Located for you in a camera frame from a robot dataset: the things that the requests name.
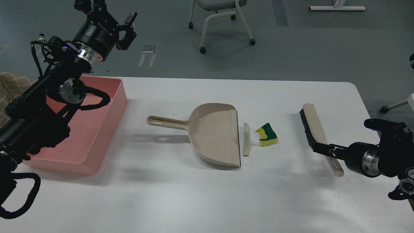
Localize white office chair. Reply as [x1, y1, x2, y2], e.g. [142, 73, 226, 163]
[188, 0, 256, 54]

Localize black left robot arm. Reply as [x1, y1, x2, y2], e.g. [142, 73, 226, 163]
[0, 0, 137, 219]

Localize beige checkered cloth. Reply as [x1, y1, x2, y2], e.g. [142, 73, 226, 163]
[0, 71, 37, 127]

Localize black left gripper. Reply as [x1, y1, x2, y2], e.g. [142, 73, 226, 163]
[73, 0, 137, 61]

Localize beige plastic dustpan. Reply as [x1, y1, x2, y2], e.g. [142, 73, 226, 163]
[147, 103, 241, 168]

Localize beige hand brush black bristles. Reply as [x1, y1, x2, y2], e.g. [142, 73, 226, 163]
[299, 103, 344, 177]

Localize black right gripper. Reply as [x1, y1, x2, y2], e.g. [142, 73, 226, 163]
[311, 142, 381, 177]

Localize white desk foot bar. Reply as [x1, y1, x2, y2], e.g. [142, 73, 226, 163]
[309, 0, 366, 12]

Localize white chair base right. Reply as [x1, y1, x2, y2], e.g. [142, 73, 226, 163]
[380, 93, 414, 114]

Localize yellow green sponge piece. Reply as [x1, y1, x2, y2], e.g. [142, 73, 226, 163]
[255, 123, 278, 147]

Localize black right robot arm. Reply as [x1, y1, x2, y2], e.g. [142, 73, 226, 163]
[310, 118, 414, 200]

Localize pink plastic bin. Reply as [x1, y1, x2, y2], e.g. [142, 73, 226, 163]
[23, 76, 128, 175]

